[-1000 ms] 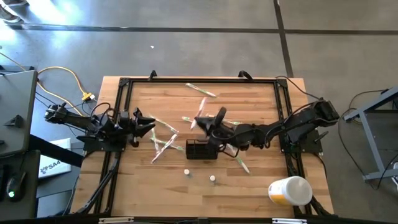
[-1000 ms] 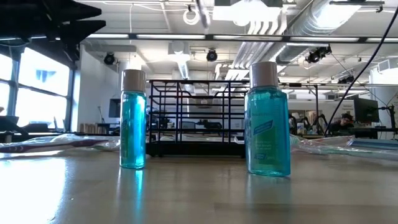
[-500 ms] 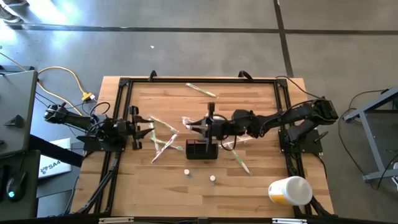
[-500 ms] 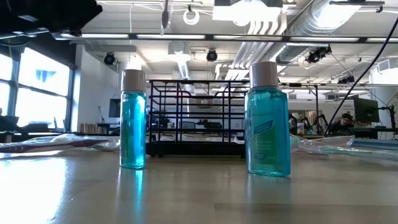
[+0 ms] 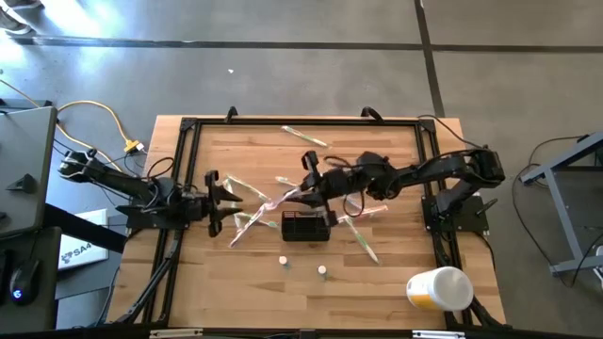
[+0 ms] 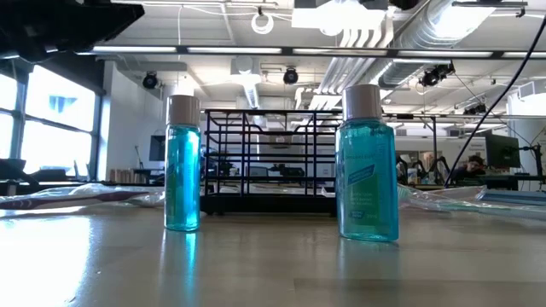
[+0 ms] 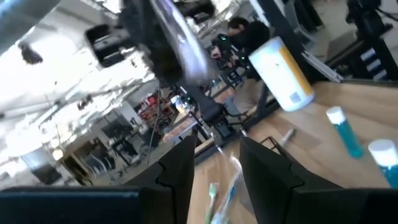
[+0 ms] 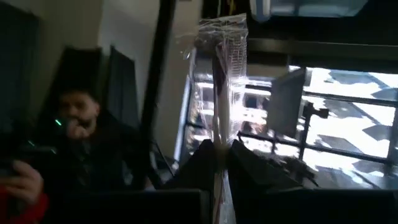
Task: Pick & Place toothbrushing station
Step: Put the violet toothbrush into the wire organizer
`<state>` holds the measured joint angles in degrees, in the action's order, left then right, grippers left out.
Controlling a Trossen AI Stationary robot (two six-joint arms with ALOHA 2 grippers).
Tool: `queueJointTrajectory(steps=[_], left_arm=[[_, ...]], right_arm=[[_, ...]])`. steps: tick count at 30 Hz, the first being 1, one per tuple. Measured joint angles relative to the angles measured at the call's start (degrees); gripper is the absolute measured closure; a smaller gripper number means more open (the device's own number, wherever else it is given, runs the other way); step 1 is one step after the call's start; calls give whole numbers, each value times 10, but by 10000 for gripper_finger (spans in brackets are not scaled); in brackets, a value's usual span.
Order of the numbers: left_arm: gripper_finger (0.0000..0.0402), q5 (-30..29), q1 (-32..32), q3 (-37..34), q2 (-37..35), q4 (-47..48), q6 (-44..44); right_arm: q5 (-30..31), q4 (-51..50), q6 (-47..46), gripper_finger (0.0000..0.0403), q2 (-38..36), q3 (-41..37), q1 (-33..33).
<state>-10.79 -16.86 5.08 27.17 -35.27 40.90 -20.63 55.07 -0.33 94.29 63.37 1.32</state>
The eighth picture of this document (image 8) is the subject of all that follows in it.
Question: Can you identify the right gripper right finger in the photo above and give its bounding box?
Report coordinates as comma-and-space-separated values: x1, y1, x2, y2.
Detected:
226, 139, 318, 192

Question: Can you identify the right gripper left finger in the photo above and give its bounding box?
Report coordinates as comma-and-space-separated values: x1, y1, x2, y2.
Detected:
164, 139, 218, 191

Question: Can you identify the purple toothbrush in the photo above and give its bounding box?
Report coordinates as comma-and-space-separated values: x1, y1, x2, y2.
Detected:
183, 14, 249, 224

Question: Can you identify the black monitor stand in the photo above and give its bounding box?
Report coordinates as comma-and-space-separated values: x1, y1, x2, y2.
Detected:
298, 102, 330, 161

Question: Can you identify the black monitor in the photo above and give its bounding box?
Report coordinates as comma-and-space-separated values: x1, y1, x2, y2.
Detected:
266, 68, 307, 139

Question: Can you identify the person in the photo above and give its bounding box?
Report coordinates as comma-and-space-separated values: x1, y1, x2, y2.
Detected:
29, 86, 156, 200

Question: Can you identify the large window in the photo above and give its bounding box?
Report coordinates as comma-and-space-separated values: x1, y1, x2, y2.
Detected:
174, 63, 398, 190

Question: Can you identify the black overhead beam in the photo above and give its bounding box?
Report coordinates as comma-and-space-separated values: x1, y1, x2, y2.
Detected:
201, 0, 398, 74

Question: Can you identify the black phone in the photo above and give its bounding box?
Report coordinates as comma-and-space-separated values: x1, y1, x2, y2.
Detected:
0, 143, 58, 177

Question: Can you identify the person's hand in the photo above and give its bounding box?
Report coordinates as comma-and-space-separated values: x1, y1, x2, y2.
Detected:
0, 160, 44, 206

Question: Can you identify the pale ceiling light panel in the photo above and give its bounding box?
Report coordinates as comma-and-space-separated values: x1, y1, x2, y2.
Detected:
248, 0, 369, 22

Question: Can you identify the black vertical rig post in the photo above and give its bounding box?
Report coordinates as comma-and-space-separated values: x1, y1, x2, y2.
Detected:
141, 0, 177, 187

